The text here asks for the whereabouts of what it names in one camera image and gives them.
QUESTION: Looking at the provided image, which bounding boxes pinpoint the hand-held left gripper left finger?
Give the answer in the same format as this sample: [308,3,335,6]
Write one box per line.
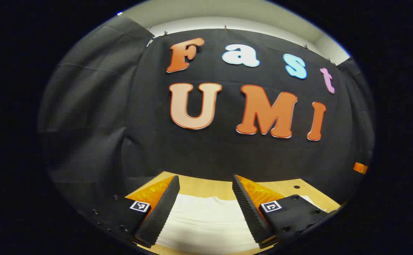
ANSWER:
[86,175,181,248]

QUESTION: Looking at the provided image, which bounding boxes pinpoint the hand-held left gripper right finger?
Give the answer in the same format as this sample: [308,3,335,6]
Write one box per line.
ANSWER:
[232,174,339,249]

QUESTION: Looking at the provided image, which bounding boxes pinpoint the white jeans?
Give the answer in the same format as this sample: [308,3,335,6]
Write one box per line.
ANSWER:
[156,193,327,254]

